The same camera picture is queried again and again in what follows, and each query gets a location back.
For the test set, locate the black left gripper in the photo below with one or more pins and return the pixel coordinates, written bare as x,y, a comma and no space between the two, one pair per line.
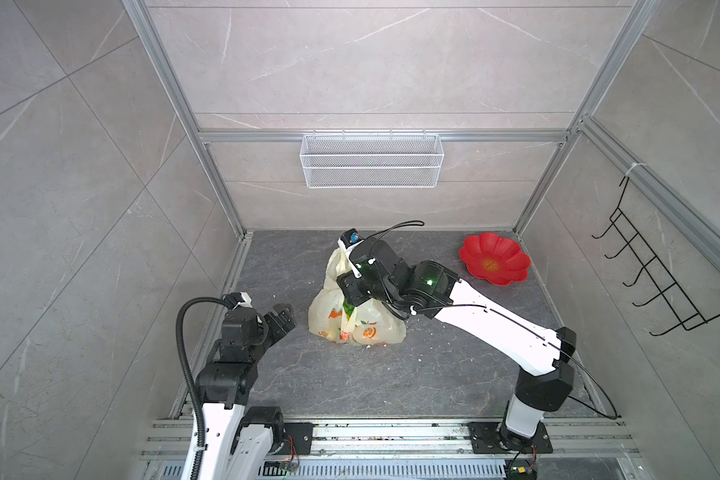
276,330

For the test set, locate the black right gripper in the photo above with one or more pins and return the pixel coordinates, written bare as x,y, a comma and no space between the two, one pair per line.
348,282

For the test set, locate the cream printed plastic bag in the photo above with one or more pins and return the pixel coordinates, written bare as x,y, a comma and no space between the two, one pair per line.
331,318

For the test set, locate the red flower-shaped plate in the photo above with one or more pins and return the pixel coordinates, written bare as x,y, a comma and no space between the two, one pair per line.
496,259

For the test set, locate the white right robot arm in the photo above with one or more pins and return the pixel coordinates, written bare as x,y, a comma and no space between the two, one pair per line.
545,378

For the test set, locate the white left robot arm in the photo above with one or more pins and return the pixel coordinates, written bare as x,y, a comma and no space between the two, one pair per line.
230,439

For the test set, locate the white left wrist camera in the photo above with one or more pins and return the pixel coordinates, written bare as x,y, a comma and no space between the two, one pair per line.
233,300

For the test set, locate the white wire mesh basket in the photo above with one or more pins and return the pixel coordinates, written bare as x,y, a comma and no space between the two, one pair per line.
378,160

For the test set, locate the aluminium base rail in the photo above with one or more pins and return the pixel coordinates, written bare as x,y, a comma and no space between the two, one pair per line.
438,448

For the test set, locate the black wire hook rack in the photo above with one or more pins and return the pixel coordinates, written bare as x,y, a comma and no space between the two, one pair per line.
663,285

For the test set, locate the aluminium frame rail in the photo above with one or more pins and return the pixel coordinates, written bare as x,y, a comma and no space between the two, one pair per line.
147,32

